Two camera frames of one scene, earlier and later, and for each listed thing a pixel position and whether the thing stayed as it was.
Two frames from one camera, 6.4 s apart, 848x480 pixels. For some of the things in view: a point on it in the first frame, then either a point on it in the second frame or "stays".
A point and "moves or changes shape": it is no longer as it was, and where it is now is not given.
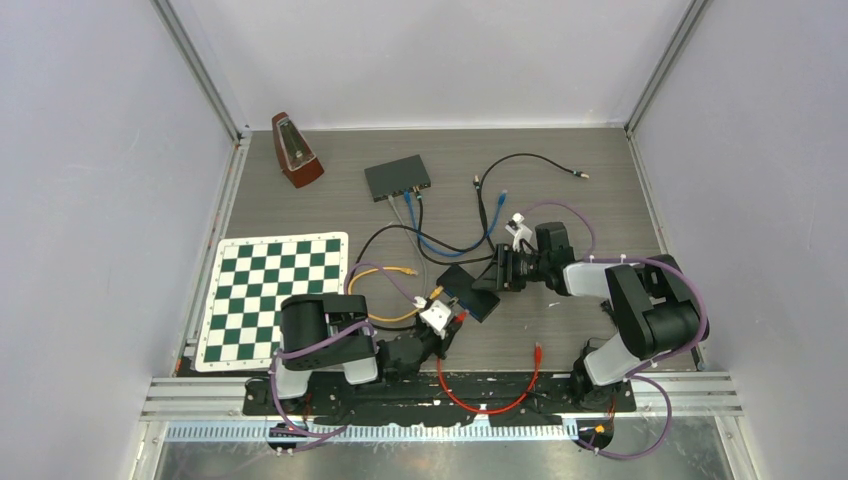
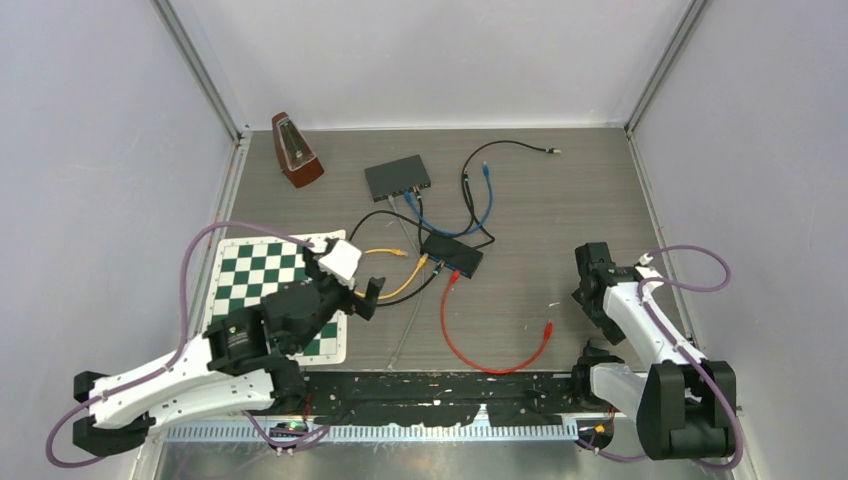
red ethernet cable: [538, 361] moves or changes shape
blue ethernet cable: [457, 254] → [457, 233]
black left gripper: [444, 344] → [367, 306]
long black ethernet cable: [494, 161] → [465, 190]
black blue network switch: [458, 284] moves or changes shape
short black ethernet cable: [426, 234] moves or changes shape
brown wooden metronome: [298, 160] stays
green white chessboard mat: [250, 279] stays
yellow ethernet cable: [434, 294] → [398, 253]
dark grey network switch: [397, 177] stays
